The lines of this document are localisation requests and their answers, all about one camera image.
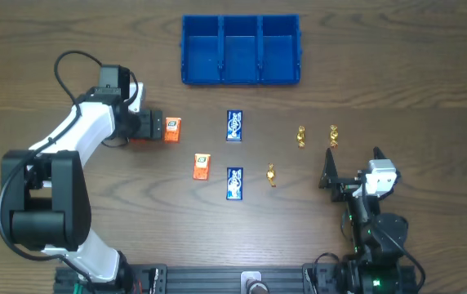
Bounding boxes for blue tray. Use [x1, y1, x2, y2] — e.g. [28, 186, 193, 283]
[180, 14, 302, 87]

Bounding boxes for mounting rail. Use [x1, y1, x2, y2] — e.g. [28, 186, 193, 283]
[53, 264, 418, 294]

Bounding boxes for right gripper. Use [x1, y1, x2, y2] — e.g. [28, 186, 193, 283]
[318, 146, 387, 203]

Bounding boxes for blue candy pack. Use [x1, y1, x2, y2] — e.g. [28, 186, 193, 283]
[225, 109, 244, 143]
[225, 166, 244, 202]

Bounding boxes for gold wrapped candy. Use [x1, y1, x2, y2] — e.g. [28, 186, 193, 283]
[328, 124, 340, 149]
[265, 163, 278, 189]
[296, 125, 308, 149]

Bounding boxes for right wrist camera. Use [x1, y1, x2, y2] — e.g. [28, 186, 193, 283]
[352, 158, 398, 199]

